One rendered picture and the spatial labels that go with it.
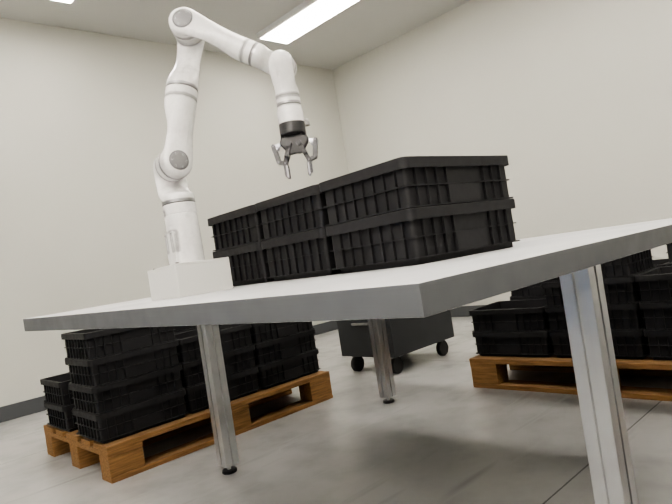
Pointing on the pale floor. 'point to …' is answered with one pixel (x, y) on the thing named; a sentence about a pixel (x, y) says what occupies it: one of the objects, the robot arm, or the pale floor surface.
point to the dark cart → (351, 342)
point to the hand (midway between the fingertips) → (299, 172)
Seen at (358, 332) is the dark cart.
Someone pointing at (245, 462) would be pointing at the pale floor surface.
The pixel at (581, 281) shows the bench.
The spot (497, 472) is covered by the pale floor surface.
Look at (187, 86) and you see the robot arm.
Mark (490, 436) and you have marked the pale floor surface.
